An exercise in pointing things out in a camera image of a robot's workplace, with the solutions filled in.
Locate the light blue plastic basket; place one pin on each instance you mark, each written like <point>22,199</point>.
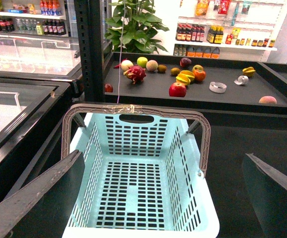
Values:
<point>141,180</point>

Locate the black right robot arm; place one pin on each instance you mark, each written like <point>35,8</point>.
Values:
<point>267,189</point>

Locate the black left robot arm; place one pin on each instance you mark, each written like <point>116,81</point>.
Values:
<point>42,208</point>

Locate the pink dragon fruit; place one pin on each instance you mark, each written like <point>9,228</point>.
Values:
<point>135,74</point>

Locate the small red apple left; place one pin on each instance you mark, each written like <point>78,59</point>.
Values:
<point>108,88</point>

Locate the brown kiwi left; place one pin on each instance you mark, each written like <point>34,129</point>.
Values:
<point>161,68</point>

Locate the brown kiwi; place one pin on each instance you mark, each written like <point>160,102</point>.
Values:
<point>161,68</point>
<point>175,71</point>

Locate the white onion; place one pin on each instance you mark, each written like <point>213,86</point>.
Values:
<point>126,65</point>

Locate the brown kiwi right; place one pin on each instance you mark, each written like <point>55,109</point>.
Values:
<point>175,71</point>

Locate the green apple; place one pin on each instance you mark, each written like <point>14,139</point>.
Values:
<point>142,61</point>

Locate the red chili pepper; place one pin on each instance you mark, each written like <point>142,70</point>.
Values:
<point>118,66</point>

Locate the yellow star fruit front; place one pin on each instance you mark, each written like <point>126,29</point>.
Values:
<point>185,77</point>

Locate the yellow star fruit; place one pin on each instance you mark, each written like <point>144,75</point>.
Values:
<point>249,71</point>
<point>185,77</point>

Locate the dark red plum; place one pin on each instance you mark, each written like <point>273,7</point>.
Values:
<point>185,62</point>

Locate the orange persimmon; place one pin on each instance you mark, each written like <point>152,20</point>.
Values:
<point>199,75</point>

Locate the yellow red apple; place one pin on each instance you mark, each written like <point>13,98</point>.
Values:
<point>197,67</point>

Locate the clear tape roll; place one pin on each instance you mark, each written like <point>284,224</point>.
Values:
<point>217,87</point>

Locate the green potted plant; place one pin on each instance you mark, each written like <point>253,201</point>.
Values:
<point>133,27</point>

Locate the black fruit display tray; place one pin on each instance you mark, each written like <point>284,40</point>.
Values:
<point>237,98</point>

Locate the yellow star fruit right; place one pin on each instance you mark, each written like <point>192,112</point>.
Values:
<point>249,71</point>

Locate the glass top freezer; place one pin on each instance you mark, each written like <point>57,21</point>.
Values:
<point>39,78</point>

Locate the pink peach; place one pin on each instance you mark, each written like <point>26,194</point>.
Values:
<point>268,100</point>

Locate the white product shelf right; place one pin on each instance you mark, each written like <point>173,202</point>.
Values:
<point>249,29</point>

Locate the white drinks shelf left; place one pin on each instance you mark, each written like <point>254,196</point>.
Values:
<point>35,17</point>

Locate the black metal rack post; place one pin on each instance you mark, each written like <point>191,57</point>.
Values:
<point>90,37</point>

